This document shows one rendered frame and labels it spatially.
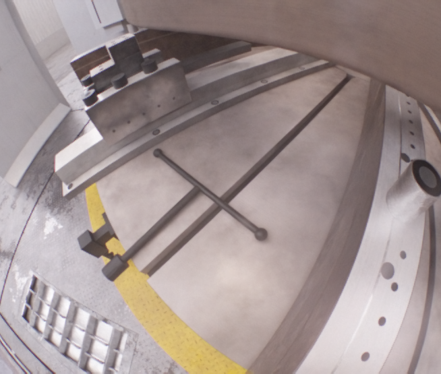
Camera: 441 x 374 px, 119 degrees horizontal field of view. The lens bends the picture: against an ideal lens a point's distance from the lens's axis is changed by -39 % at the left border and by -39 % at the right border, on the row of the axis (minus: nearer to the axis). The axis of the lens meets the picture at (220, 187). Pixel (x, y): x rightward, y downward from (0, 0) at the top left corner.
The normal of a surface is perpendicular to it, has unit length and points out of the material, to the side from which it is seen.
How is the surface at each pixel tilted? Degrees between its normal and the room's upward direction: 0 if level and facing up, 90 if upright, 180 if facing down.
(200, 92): 72
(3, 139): 90
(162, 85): 90
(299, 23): 90
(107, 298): 0
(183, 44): 90
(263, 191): 0
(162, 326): 0
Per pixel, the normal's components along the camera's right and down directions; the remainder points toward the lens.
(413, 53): -0.58, 0.72
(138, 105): 0.54, 0.66
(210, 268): -0.13, -0.55
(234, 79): 0.47, 0.46
